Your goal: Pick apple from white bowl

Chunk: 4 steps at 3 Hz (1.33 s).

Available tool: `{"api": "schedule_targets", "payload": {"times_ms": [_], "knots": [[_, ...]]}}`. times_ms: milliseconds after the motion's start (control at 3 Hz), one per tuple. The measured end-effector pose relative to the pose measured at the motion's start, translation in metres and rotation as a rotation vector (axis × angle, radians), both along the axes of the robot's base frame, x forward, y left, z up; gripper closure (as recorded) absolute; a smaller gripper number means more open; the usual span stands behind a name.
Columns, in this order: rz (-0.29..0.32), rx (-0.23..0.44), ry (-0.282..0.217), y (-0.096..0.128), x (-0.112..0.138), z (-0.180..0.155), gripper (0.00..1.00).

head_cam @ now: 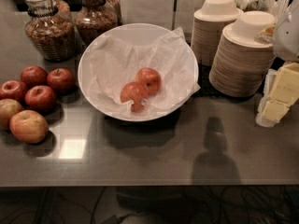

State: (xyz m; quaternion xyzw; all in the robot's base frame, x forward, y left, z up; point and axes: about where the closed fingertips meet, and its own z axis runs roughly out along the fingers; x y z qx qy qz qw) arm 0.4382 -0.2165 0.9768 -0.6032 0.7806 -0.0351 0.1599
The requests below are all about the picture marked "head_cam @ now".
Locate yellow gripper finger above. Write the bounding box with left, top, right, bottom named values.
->
left=255, top=25, right=275, bottom=44
left=256, top=63, right=299, bottom=128

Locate large white bowl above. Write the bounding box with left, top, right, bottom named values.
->
left=78, top=22, right=200, bottom=122

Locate red apple with sticker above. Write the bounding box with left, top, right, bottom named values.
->
left=120, top=81, right=149, bottom=112

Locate white paper liner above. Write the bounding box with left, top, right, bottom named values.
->
left=84, top=26, right=201, bottom=117

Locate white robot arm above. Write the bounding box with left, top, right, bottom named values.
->
left=256, top=0, right=299, bottom=128

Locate yellow-red apple front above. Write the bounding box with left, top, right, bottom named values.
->
left=9, top=110, right=49, bottom=144

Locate yellowish apple left edge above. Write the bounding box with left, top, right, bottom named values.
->
left=0, top=99, right=23, bottom=130

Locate front stack of paper bowls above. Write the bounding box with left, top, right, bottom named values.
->
left=208, top=11, right=276, bottom=98

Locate stack of paper bowls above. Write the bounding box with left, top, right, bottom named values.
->
left=191, top=0, right=243, bottom=66
left=208, top=11, right=276, bottom=98

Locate rear stack of paper bowls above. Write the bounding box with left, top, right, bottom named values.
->
left=191, top=0, right=243, bottom=66

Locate white box left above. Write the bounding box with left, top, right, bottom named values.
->
left=121, top=0, right=174, bottom=29

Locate front glass granola jar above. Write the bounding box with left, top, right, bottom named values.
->
left=24, top=0, right=75, bottom=62

